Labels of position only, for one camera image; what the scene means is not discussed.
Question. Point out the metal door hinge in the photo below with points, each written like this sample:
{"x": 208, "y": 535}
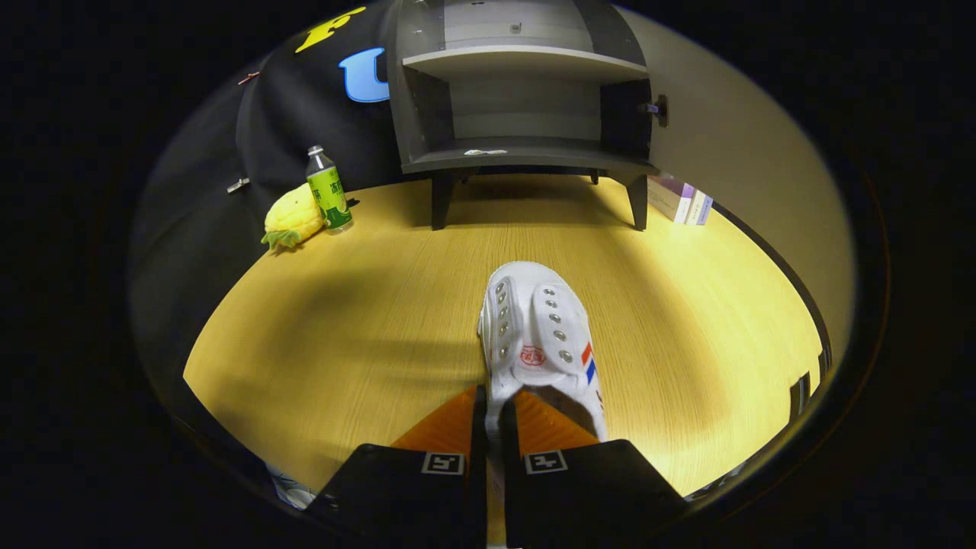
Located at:
{"x": 656, "y": 110}

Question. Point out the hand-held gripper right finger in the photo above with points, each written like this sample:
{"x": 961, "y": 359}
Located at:
{"x": 509, "y": 488}

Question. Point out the red clip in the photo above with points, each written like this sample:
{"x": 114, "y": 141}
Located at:
{"x": 248, "y": 78}

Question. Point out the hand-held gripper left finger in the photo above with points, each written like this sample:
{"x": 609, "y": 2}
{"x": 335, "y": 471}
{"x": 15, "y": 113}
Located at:
{"x": 479, "y": 473}

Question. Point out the black backdrop cloth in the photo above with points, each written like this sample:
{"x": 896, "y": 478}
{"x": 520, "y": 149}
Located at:
{"x": 198, "y": 191}

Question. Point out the silver clip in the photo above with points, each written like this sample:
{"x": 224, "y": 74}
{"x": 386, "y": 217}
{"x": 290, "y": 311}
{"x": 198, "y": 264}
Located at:
{"x": 237, "y": 185}

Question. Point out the yellow pineapple plush toy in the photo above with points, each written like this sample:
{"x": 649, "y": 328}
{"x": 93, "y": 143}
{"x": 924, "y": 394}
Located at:
{"x": 293, "y": 217}

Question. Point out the green label drink bottle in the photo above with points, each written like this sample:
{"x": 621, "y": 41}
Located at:
{"x": 329, "y": 194}

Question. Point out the grey shoe cabinet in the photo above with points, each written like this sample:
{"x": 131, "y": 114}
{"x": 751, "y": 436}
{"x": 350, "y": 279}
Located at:
{"x": 526, "y": 65}

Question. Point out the white purple carton box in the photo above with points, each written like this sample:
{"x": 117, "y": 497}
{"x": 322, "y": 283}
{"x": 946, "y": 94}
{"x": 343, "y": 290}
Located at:
{"x": 669, "y": 198}
{"x": 700, "y": 208}

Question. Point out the white canvas shoe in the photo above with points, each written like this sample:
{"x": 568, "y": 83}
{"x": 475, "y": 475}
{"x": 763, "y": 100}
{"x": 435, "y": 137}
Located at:
{"x": 537, "y": 335}

